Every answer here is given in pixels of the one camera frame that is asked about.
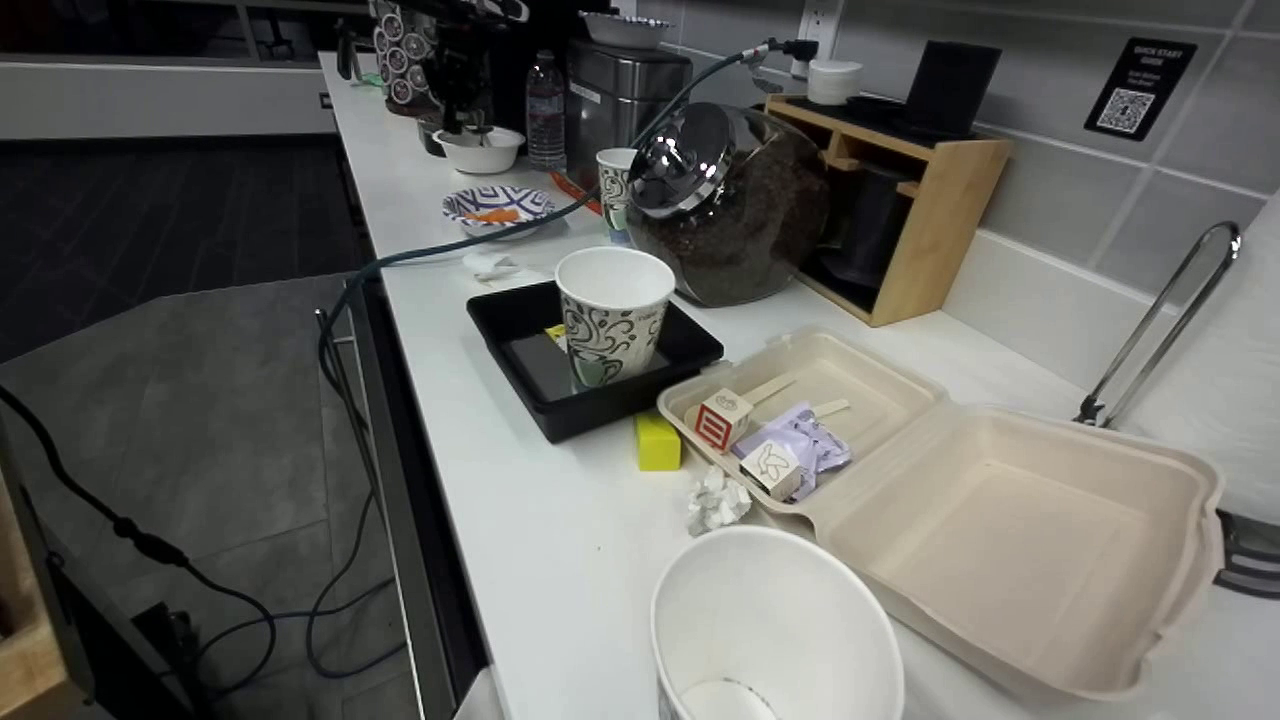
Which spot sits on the silver jar lid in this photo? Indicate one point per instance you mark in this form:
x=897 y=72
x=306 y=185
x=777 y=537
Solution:
x=680 y=160

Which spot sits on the yellow block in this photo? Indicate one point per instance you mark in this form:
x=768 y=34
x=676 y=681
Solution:
x=657 y=445

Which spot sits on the grey bowl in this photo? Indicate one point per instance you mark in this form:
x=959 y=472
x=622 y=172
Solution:
x=625 y=30

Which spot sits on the black napkin holder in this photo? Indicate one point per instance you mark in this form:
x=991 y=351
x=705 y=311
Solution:
x=950 y=88

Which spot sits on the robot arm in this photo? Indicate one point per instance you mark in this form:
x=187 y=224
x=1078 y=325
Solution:
x=512 y=9

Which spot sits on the stack of white lids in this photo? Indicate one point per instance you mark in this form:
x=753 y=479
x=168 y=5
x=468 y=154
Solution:
x=834 y=83

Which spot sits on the orange packet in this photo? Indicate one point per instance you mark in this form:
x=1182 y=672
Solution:
x=575 y=190

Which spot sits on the small yellow piece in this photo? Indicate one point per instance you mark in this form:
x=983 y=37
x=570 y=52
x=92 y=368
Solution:
x=555 y=334

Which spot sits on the wooden block with brown print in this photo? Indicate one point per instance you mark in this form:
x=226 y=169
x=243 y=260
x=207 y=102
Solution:
x=784 y=470

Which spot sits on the crumpled white paper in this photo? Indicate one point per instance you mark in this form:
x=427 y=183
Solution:
x=490 y=265
x=717 y=502

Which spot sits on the wooden stir stick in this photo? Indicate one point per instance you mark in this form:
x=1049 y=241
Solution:
x=832 y=407
x=770 y=389

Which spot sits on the white baseboard heater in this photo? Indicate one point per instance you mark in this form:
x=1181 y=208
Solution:
x=150 y=100

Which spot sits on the black wall sign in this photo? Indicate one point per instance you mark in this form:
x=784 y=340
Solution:
x=1140 y=88

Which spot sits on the purple wrapper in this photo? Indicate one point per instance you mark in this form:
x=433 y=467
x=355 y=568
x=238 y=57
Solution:
x=822 y=440

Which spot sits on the small patterned paper cup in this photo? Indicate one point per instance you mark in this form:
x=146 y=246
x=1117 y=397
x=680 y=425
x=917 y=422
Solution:
x=612 y=190

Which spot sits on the wall socket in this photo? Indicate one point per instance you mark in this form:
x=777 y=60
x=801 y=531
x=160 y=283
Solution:
x=818 y=22

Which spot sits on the blue patterned bowl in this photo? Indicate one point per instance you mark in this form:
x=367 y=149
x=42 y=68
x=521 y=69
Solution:
x=520 y=203

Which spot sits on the clear water bottle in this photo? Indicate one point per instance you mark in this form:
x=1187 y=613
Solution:
x=546 y=115

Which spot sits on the wooden organizer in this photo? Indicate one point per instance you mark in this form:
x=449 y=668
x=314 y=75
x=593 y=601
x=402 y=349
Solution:
x=945 y=200

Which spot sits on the plain white paper cup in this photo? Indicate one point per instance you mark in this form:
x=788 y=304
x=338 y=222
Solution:
x=780 y=610

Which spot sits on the beige clamshell container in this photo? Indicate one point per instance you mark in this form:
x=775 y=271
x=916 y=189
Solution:
x=1010 y=540

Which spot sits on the wooden block with red print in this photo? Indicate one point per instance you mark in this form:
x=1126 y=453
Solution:
x=722 y=420

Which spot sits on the large patterned paper cup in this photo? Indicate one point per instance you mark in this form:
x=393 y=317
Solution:
x=612 y=320

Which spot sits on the black tray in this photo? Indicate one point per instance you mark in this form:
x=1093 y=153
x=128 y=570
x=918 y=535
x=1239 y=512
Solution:
x=530 y=385

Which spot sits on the wooden furniture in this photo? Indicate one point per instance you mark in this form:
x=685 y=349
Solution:
x=30 y=640

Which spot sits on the coffee pod rack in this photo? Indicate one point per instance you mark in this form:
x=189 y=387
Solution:
x=398 y=60

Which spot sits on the glass jar of coffee beans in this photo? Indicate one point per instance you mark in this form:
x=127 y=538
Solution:
x=745 y=225

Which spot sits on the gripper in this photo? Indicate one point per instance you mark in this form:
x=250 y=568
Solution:
x=462 y=65

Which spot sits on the white bowl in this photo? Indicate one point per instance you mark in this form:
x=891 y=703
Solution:
x=482 y=155

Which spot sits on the stainless steel appliance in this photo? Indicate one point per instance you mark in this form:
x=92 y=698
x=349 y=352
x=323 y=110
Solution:
x=610 y=100

